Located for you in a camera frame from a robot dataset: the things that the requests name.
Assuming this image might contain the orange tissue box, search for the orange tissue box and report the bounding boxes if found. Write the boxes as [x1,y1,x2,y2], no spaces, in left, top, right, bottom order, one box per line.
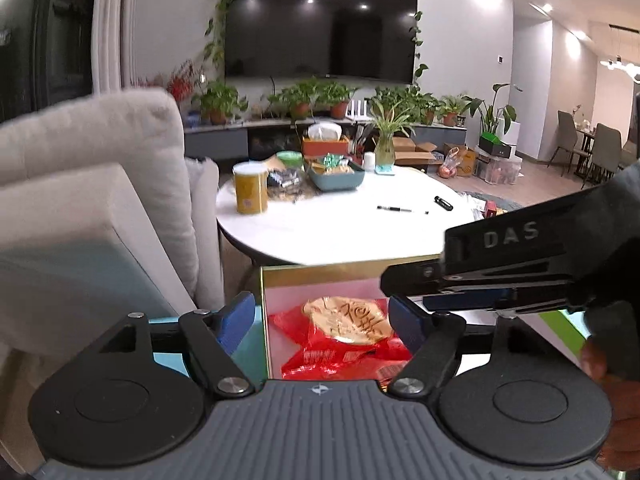
[301,122,351,158]

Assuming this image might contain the large leaf potted plant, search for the large leaf potted plant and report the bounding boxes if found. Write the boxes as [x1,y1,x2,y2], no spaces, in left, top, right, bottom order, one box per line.
[465,84,523,146]

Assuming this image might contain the beige square cushion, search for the beige square cushion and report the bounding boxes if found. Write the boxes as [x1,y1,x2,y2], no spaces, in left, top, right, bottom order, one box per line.
[0,162,198,357]

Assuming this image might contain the yellow tin can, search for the yellow tin can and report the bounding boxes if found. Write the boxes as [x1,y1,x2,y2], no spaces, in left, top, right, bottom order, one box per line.
[233,161,270,215]

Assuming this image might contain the blue snack tray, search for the blue snack tray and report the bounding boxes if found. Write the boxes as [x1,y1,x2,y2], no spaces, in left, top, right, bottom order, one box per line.
[304,154,366,192]

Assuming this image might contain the glass vase with plant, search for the glass vase with plant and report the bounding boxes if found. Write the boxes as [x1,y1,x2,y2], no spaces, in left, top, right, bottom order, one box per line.
[370,105,416,167]

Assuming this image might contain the teal round rug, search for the teal round rug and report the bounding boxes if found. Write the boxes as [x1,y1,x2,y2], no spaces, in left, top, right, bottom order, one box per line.
[457,190,523,213]

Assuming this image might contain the pale small cushion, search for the pale small cushion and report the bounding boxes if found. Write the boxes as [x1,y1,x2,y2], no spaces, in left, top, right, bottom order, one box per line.
[185,157,226,311]

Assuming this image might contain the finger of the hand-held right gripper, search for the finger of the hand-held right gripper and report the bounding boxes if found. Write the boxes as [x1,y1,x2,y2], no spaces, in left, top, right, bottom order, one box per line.
[422,287,572,317]
[380,259,571,297]

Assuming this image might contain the beige sofa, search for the beige sofa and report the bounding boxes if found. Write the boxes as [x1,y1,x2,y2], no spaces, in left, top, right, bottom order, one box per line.
[0,87,226,361]

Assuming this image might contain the grey dining chair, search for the grey dining chair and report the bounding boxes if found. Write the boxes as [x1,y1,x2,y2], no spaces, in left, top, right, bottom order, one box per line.
[547,111,588,168]
[582,124,624,182]

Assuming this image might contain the white round coffee table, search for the white round coffee table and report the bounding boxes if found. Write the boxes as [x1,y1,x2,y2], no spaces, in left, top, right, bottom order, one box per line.
[216,162,501,268]

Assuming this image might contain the black and green box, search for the black and green box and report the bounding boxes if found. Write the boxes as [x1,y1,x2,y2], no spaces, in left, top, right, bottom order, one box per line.
[478,132,514,157]

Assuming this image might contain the potted green plant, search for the potted green plant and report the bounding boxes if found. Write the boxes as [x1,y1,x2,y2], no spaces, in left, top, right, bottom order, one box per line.
[437,94,471,127]
[192,80,248,126]
[267,80,321,121]
[370,87,438,126]
[315,80,358,120]

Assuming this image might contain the pendant lamp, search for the pendant lamp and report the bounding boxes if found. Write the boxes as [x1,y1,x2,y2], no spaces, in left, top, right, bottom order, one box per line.
[600,54,640,84]

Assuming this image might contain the dark utensil holder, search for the dark utensil holder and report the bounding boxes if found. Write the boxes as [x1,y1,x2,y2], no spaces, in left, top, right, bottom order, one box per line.
[350,126,373,157]

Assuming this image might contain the printed cardboard box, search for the printed cardboard box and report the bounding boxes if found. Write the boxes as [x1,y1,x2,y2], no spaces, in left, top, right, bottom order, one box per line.
[442,142,479,177]

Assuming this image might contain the dining table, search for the dining table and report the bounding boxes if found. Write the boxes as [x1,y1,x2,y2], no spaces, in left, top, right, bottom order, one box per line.
[574,127,603,171]

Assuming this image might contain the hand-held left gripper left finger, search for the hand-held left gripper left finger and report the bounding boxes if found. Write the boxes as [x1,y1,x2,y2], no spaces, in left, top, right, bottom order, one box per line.
[96,291,257,401]

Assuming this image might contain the plastic bag of oranges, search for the plastic bag of oranges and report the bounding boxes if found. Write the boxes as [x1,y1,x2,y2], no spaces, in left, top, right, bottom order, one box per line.
[439,152,463,180]

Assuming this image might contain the white curtain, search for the white curtain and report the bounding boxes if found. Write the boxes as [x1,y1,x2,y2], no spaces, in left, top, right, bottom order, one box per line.
[94,0,142,95]

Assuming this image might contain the person's right hand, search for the person's right hand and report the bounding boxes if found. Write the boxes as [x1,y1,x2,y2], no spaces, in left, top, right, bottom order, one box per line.
[580,337,640,473]

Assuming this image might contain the open cardboard box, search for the open cardboard box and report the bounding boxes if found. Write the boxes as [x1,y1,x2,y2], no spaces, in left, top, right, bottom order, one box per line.
[392,136,442,166]

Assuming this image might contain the clear bag of dark snacks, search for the clear bag of dark snacks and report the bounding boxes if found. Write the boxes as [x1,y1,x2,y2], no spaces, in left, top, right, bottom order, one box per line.
[267,167,304,202]

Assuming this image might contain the gold-rimmed snack box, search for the gold-rimmed snack box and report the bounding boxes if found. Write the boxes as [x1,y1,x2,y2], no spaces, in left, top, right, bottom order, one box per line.
[259,255,593,385]

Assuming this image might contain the red pancake packet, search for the red pancake packet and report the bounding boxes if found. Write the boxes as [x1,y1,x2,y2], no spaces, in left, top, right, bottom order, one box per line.
[269,296,397,350]

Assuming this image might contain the black wall television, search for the black wall television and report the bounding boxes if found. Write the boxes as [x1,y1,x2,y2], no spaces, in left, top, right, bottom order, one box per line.
[224,0,420,85]

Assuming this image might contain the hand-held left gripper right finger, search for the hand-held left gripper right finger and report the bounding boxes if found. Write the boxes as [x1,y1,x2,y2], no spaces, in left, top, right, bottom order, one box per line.
[387,294,544,401]

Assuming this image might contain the red flower plant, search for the red flower plant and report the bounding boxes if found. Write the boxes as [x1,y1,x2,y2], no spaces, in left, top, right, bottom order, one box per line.
[167,60,202,106]

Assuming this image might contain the grey television console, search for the grey television console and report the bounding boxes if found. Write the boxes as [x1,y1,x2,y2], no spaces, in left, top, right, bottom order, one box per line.
[182,117,468,162]

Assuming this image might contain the clear storage box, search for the clear storage box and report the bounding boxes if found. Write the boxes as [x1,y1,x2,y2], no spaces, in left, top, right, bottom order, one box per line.
[475,152,523,184]

